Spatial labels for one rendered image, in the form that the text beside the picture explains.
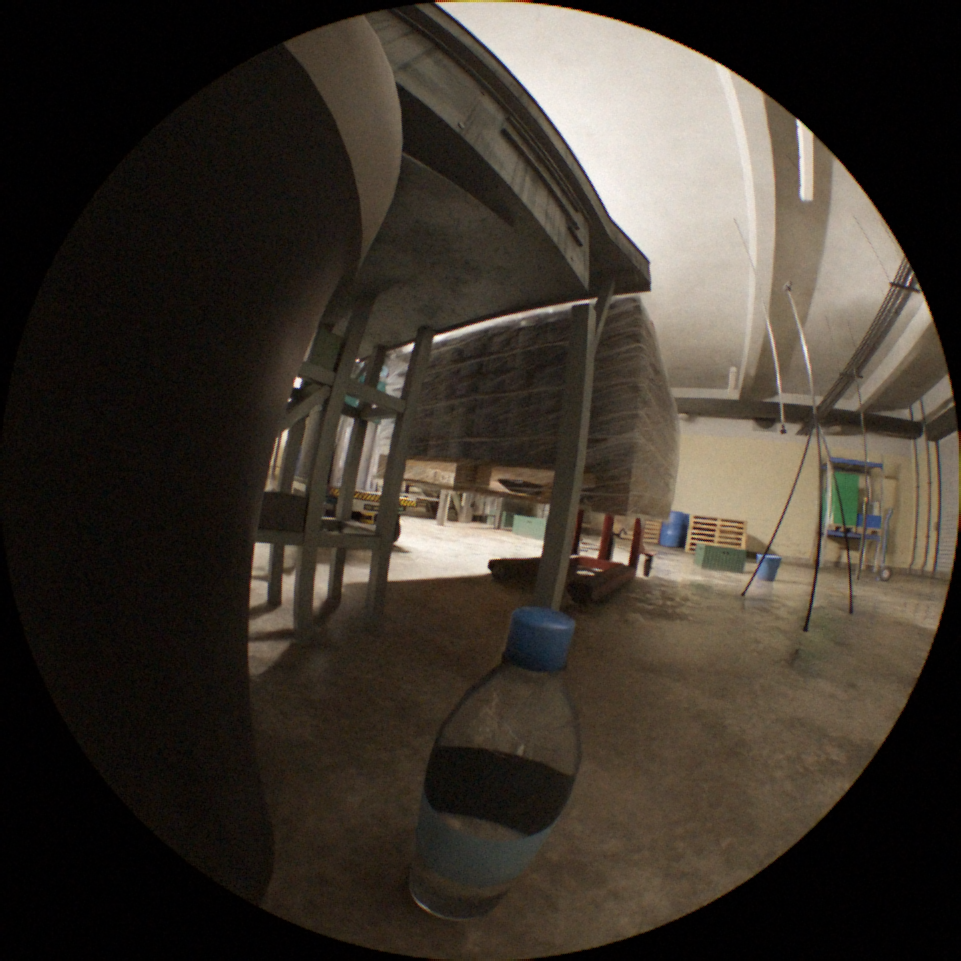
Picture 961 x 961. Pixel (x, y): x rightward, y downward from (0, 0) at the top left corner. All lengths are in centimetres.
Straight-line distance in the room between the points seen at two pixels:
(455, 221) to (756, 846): 96
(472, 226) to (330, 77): 42
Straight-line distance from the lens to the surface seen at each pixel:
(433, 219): 53
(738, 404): 972
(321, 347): 70
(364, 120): 19
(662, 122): 478
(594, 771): 57
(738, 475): 1007
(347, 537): 73
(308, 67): 16
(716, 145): 502
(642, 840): 50
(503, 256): 62
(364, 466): 234
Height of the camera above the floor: 38
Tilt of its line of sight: 4 degrees up
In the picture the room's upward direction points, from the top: 10 degrees clockwise
